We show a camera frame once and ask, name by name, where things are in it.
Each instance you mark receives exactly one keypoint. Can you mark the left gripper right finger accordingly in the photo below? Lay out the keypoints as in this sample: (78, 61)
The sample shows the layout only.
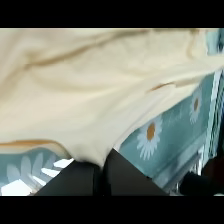
(128, 176)

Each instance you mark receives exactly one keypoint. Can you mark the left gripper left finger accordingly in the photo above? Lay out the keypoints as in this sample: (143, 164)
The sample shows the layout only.
(75, 180)

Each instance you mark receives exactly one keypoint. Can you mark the silver frame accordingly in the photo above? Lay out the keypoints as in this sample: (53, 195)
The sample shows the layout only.
(181, 168)

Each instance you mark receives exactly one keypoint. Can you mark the pale yellow shirt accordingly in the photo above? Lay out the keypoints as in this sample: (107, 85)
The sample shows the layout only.
(93, 90)

